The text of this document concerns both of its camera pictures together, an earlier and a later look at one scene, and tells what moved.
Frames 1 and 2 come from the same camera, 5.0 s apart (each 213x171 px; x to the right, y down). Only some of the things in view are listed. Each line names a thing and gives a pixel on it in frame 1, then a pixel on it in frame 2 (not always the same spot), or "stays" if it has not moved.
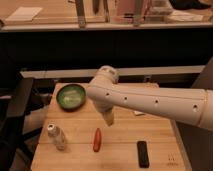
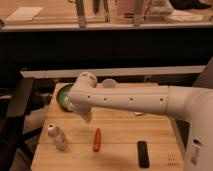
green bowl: (70, 97) stays
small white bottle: (57, 135) stays
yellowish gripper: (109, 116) -> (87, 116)
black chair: (17, 146) stays
